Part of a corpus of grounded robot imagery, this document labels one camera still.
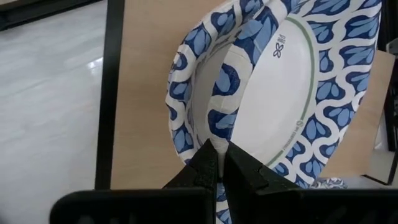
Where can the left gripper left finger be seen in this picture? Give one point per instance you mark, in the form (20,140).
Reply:
(140,205)

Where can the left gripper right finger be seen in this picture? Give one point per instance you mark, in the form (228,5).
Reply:
(280,205)

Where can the blue patterned paper bowl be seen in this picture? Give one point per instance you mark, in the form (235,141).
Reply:
(280,102)
(178,93)

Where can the wooden shelf with black frame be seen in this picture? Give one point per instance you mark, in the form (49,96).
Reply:
(143,93)

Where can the black metal table frame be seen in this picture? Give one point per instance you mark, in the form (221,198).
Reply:
(31,14)

